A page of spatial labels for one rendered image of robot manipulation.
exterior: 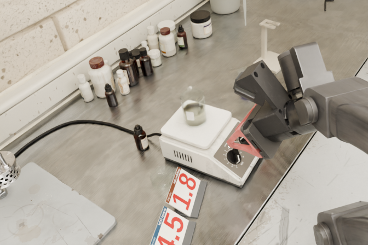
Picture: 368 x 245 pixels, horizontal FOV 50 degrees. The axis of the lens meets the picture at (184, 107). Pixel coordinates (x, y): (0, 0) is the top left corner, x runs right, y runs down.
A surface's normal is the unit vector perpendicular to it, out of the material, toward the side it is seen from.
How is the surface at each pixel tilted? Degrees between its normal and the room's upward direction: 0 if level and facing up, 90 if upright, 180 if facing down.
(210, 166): 90
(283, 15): 0
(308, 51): 41
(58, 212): 0
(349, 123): 84
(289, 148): 0
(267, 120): 90
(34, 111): 90
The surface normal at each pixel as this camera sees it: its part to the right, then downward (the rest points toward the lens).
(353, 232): -0.95, 0.16
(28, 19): 0.78, 0.31
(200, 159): -0.52, 0.59
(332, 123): -0.96, 0.29
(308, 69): 0.05, -0.18
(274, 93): 0.57, -0.28
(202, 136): -0.13, -0.76
